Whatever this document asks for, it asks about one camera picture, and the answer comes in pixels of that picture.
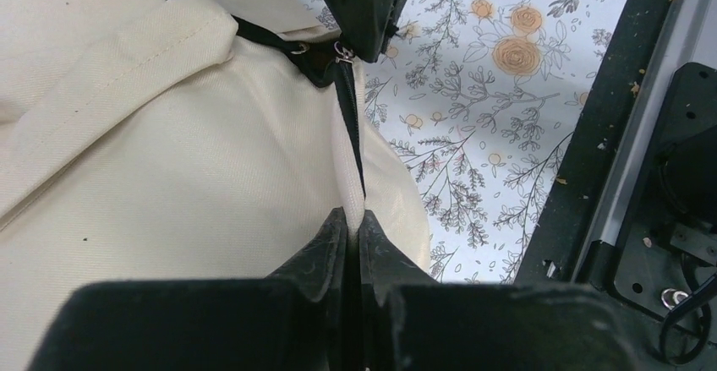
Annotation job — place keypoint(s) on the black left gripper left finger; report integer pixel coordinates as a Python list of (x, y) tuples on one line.
[(288, 320)]

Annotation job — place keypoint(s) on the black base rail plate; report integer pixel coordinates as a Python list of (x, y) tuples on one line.
[(628, 232)]

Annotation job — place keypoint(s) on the cream canvas backpack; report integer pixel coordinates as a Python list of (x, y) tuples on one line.
[(146, 139)]

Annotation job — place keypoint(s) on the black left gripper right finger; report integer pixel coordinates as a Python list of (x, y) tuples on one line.
[(413, 322)]

